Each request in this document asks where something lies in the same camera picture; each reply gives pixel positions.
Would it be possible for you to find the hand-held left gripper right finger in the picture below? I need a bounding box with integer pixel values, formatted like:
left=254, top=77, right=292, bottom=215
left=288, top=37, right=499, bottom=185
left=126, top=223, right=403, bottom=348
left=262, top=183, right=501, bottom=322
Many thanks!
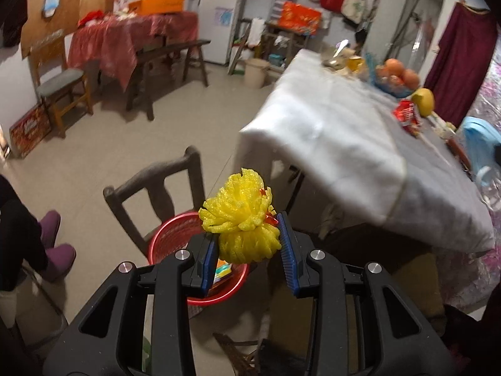
left=276, top=211, right=458, bottom=376

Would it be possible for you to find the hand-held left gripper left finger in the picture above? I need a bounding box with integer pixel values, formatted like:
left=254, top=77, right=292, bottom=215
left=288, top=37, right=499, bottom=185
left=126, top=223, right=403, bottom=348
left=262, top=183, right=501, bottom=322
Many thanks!
left=43, top=233, right=219, bottom=376

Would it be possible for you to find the red plastic basket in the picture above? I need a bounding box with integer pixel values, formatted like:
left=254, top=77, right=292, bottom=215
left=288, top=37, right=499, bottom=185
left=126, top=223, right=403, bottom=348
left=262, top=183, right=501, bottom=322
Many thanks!
left=148, top=211, right=250, bottom=307

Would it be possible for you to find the yellow foam fruit net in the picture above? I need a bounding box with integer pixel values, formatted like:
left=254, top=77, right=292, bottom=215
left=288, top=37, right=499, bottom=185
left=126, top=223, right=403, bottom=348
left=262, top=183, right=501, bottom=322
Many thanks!
left=199, top=168, right=282, bottom=264

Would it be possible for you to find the dark wooden chair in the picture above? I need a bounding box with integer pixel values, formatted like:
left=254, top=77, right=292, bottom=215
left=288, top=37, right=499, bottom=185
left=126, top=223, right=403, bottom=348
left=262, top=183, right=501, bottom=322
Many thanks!
left=103, top=146, right=206, bottom=257

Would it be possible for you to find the white marbled tablecloth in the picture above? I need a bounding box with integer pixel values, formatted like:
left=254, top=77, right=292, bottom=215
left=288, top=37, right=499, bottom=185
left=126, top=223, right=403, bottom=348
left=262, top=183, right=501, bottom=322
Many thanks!
left=239, top=49, right=496, bottom=253

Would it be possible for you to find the purple slipper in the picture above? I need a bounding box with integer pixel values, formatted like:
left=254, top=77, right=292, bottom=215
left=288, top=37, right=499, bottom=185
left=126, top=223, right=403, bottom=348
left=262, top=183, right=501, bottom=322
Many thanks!
left=39, top=210, right=62, bottom=249
left=41, top=244, right=77, bottom=283

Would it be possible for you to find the beige plastic bucket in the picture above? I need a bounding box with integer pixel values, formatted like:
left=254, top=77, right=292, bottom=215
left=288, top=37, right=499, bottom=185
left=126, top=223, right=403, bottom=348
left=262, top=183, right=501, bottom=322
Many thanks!
left=243, top=58, right=271, bottom=89

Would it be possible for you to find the red snack packet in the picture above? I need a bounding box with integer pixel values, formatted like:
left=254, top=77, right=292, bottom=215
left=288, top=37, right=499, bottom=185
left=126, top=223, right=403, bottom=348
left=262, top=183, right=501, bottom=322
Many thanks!
left=392, top=100, right=423, bottom=137

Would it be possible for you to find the person's dark trouser leg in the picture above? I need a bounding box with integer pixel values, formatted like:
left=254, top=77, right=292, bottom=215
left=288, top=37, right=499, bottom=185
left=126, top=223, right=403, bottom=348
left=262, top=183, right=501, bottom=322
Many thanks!
left=0, top=174, right=49, bottom=292

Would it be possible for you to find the clear glass bowl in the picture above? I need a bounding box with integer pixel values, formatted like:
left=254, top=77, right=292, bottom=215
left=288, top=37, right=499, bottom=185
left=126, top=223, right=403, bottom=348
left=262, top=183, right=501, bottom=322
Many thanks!
left=321, top=45, right=355, bottom=67

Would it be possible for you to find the blue glass fruit bowl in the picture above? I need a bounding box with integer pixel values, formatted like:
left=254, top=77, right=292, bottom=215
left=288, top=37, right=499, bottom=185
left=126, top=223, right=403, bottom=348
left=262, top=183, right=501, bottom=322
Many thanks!
left=366, top=53, right=421, bottom=98

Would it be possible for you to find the yellow-green pomelo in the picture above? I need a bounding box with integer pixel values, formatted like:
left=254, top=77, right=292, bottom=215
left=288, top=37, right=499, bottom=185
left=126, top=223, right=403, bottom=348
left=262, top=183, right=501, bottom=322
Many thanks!
left=411, top=88, right=435, bottom=117

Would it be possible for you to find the red-orange apple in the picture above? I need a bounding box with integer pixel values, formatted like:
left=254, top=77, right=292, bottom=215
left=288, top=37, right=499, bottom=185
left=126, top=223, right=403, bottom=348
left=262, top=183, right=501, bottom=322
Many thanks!
left=401, top=69, right=420, bottom=89
left=381, top=59, right=404, bottom=77

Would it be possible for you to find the dark wooden bench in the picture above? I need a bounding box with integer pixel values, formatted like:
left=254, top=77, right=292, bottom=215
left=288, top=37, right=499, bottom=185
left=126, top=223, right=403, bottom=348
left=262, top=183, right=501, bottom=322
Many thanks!
left=125, top=39, right=211, bottom=121

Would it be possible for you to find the red printed carton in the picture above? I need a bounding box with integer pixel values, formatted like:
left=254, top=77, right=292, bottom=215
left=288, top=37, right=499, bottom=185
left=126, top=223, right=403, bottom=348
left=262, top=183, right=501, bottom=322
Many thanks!
left=8, top=103, right=53, bottom=158

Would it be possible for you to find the light blue plastic stool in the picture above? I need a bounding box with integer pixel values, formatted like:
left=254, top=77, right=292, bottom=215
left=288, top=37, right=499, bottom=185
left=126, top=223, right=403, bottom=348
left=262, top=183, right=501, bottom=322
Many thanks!
left=458, top=117, right=501, bottom=189

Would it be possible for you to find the white cloth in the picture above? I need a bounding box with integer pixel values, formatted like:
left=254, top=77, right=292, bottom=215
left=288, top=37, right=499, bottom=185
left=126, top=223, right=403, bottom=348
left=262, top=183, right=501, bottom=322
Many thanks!
left=248, top=18, right=267, bottom=48

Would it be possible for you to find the white refrigerator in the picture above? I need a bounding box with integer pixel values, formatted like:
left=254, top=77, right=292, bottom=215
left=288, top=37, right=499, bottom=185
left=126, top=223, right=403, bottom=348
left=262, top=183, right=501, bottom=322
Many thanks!
left=196, top=0, right=253, bottom=65

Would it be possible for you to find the wooden chair with green cushion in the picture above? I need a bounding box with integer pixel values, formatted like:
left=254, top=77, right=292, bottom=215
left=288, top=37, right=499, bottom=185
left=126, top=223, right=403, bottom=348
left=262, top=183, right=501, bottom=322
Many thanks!
left=30, top=37, right=95, bottom=138

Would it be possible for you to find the red gift box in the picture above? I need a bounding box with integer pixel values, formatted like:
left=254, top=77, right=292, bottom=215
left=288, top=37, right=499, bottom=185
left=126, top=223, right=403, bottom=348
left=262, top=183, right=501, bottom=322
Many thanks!
left=279, top=1, right=322, bottom=34

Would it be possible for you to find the red-covered table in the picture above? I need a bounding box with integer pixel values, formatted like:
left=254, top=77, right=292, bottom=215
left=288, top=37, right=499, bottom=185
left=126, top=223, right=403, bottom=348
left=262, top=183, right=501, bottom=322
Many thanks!
left=67, top=11, right=198, bottom=89

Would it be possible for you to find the blue printed paper sheet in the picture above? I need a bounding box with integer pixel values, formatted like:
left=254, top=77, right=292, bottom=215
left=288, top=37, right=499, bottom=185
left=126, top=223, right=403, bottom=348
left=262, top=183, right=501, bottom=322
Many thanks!
left=214, top=7, right=234, bottom=28

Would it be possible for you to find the white drawer unit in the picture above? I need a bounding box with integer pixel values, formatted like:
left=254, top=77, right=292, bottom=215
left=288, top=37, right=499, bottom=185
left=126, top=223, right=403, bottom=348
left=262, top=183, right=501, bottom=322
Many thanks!
left=273, top=0, right=295, bottom=22

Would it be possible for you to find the white tote bag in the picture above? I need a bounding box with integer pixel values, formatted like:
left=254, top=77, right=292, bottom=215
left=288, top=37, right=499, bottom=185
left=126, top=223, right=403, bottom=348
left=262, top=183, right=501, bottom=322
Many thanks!
left=340, top=0, right=369, bottom=24

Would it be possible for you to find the maroon curtain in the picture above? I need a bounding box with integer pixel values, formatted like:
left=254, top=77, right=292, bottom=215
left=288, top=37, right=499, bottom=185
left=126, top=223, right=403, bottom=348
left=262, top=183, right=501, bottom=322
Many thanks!
left=424, top=2, right=498, bottom=128

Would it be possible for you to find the orange cardboard box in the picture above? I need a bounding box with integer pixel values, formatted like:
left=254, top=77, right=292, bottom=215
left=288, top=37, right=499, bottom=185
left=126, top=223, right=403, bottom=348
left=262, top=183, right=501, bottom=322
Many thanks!
left=129, top=0, right=185, bottom=15

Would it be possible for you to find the brown wooden board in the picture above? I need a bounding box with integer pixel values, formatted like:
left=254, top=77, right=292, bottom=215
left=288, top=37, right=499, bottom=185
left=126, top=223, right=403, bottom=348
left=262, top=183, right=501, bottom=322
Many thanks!
left=20, top=0, right=118, bottom=60

